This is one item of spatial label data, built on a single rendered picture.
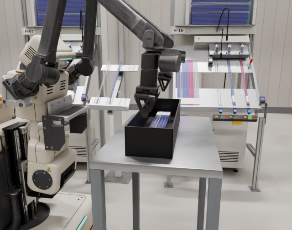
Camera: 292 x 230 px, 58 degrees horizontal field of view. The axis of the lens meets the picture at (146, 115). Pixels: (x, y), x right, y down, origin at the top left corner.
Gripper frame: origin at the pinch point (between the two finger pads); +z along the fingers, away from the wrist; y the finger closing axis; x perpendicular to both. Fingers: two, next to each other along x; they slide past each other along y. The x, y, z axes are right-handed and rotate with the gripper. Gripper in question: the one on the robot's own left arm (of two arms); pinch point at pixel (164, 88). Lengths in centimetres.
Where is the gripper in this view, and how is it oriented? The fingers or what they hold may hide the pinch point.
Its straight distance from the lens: 146.7
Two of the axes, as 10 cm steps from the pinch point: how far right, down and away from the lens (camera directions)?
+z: -0.5, 9.7, 2.5
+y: 1.7, -2.4, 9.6
